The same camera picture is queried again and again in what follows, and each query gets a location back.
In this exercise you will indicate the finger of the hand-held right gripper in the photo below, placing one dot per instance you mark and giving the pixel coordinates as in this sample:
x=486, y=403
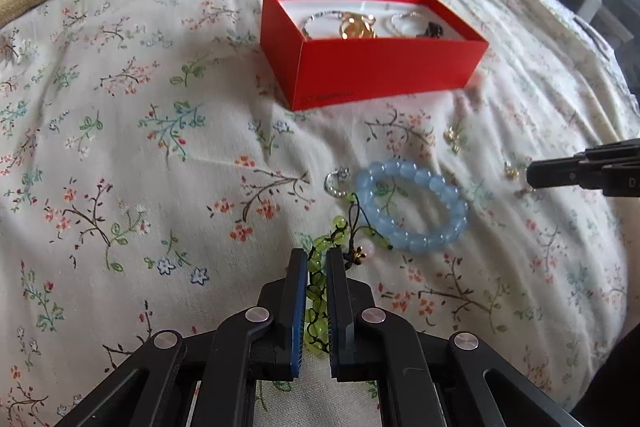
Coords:
x=555, y=181
x=555, y=167

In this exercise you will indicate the gold earring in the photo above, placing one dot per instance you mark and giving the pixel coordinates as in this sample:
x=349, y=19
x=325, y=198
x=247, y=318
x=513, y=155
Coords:
x=510, y=170
x=453, y=137

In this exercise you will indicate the gold rings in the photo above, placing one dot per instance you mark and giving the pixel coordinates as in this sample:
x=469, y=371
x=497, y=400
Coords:
x=357, y=28

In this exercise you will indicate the floral bedsheet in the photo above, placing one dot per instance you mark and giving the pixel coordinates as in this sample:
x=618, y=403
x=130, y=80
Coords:
x=150, y=157

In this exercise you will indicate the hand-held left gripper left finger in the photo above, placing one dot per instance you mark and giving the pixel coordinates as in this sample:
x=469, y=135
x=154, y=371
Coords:
x=299, y=307

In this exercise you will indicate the red cardboard box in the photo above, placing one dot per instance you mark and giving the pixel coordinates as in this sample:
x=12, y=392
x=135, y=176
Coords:
x=380, y=67

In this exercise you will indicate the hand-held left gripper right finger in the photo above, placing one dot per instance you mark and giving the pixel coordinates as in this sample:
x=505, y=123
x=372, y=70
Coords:
x=334, y=307

